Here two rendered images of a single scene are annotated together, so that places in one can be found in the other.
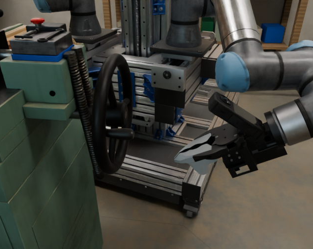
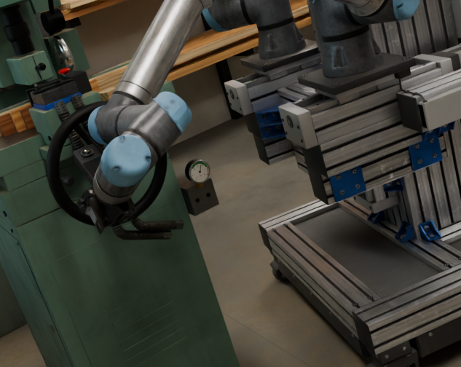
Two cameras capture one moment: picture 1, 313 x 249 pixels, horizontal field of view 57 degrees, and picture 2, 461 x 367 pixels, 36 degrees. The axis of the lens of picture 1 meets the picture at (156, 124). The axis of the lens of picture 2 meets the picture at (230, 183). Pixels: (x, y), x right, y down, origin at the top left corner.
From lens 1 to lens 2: 1.35 m
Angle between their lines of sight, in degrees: 51
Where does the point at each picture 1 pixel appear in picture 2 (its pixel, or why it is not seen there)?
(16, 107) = (30, 148)
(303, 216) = not seen: outside the picture
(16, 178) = (27, 210)
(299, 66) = (126, 122)
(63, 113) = not seen: hidden behind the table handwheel
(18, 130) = (32, 169)
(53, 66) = (42, 114)
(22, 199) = (35, 232)
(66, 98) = not seen: hidden behind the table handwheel
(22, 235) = (33, 266)
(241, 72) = (93, 127)
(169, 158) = (384, 275)
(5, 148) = (13, 181)
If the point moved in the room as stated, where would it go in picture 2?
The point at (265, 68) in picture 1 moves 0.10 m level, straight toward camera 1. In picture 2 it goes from (106, 123) to (52, 143)
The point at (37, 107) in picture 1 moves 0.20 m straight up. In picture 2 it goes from (43, 150) to (11, 69)
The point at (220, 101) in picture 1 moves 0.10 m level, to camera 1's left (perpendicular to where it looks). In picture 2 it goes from (77, 153) to (54, 149)
